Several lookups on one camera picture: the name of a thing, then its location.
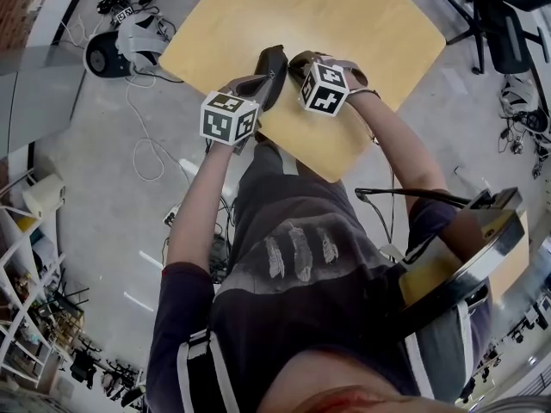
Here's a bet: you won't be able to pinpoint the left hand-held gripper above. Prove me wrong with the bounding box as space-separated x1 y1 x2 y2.
200 74 274 151

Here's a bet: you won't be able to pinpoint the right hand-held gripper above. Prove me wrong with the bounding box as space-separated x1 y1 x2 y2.
287 51 371 118

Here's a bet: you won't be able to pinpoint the black glasses case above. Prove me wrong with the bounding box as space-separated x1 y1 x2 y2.
253 44 288 112

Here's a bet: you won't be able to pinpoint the person's left forearm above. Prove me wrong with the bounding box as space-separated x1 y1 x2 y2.
165 142 242 270

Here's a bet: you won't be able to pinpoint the person's right forearm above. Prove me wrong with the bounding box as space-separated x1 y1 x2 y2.
344 92 451 214

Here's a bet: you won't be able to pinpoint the white rounded helmet shell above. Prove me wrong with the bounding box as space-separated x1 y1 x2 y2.
84 30 134 79

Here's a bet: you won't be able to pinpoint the black office chair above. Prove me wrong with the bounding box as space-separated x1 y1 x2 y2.
432 0 551 77

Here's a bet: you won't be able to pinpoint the grey cabinet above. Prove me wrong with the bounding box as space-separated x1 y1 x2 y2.
0 45 87 158

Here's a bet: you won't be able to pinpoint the person's dark feather-print shirt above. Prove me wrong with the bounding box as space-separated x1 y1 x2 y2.
145 139 496 413

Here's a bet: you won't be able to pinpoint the grey and white harness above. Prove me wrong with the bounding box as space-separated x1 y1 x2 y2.
498 75 551 180

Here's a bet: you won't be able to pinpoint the white box appliance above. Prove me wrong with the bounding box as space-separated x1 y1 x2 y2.
21 173 65 221

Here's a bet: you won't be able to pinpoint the black waist-mounted device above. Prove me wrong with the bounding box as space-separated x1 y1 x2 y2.
398 187 530 317

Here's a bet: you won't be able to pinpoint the white metal shelf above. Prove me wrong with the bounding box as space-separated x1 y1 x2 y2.
0 204 87 386

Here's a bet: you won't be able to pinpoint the person's chin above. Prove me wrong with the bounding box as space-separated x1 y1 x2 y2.
275 383 414 413

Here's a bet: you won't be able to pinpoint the white floor cable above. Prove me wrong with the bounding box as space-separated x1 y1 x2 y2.
124 75 190 184

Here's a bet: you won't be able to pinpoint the black device cable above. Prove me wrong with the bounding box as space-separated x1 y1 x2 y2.
355 187 466 208

